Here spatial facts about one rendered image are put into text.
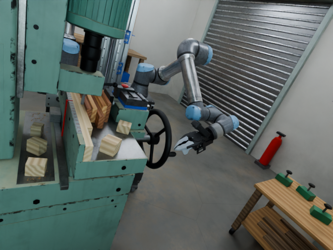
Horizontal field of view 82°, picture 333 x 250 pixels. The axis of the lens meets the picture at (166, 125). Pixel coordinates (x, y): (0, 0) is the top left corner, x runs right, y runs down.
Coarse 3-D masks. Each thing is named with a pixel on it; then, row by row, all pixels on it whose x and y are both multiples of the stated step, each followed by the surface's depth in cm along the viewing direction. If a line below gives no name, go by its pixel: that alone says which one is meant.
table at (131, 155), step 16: (64, 128) 68; (96, 128) 66; (112, 128) 70; (96, 144) 58; (128, 144) 64; (96, 160) 52; (112, 160) 54; (128, 160) 57; (144, 160) 60; (80, 176) 51; (96, 176) 54
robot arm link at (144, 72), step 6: (138, 66) 134; (144, 66) 132; (150, 66) 134; (138, 72) 134; (144, 72) 133; (150, 72) 135; (156, 72) 139; (138, 78) 135; (144, 78) 135; (150, 78) 138
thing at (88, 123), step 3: (75, 93) 77; (78, 93) 78; (78, 102) 70; (81, 108) 67; (84, 108) 68; (81, 111) 65; (84, 111) 66; (84, 114) 64; (87, 114) 64; (84, 117) 62; (87, 117) 63; (87, 120) 61; (87, 123) 59; (90, 123) 60; (87, 126) 57; (90, 126) 58; (90, 129) 58; (90, 132) 58; (90, 135) 59
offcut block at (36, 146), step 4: (36, 136) 61; (28, 140) 58; (32, 140) 59; (36, 140) 59; (40, 140) 60; (44, 140) 60; (28, 144) 59; (32, 144) 58; (36, 144) 58; (40, 144) 58; (44, 144) 60; (28, 148) 59; (32, 148) 59; (36, 148) 59; (40, 148) 59; (44, 148) 61; (32, 152) 59; (36, 152) 59; (40, 152) 60; (44, 152) 62
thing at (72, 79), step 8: (64, 64) 61; (64, 72) 57; (72, 72) 58; (80, 72) 59; (88, 72) 62; (96, 72) 65; (64, 80) 58; (72, 80) 59; (80, 80) 60; (88, 80) 61; (96, 80) 62; (104, 80) 64; (64, 88) 59; (72, 88) 60; (80, 88) 61; (88, 88) 63; (96, 88) 64
